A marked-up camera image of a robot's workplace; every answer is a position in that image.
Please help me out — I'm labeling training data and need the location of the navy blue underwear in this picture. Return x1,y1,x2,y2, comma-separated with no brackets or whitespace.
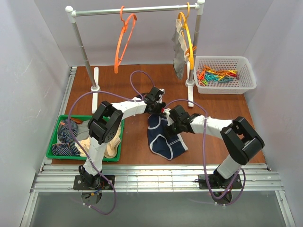
147,114,188,160

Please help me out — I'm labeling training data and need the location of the orange plastic hanger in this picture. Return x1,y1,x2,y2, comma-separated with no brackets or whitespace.
114,5,138,74

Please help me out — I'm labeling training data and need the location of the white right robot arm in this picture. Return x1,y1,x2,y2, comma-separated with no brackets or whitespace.
164,105,265,188

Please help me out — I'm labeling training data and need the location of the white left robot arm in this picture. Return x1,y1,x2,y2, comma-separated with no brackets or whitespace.
79,87,165,188

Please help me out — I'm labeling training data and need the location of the beige underwear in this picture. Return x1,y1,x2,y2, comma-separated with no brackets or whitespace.
78,126,122,158

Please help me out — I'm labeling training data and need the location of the grey hanging underwear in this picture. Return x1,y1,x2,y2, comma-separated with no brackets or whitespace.
172,19,187,79

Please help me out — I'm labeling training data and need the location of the yellow plastic hanger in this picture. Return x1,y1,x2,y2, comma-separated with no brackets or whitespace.
177,2,196,70

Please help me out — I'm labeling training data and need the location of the grey underwear in tray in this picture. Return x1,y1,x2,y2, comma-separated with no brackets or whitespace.
76,123,89,141

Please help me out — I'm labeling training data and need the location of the striped blue underwear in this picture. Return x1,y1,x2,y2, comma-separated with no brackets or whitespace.
51,119,80,157

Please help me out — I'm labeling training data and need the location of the white plastic basket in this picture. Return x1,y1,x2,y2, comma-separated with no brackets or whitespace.
193,56,257,94

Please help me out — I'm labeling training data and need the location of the teal clothespin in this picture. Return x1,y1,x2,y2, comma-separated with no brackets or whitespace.
218,76,234,83

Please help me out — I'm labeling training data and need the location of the white clothes rack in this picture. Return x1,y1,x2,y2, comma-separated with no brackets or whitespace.
65,0,205,107

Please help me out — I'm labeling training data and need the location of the green plastic tray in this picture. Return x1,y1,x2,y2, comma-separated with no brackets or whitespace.
46,115,124,162

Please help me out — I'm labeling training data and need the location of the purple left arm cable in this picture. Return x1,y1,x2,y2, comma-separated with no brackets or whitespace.
67,70,158,215

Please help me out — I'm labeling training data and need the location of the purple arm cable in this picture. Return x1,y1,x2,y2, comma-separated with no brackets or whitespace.
165,99,247,207
67,70,158,215

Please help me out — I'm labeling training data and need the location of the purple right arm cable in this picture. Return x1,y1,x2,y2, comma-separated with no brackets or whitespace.
165,99,247,207

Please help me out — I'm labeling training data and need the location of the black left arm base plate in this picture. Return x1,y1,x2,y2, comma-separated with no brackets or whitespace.
73,175,113,190

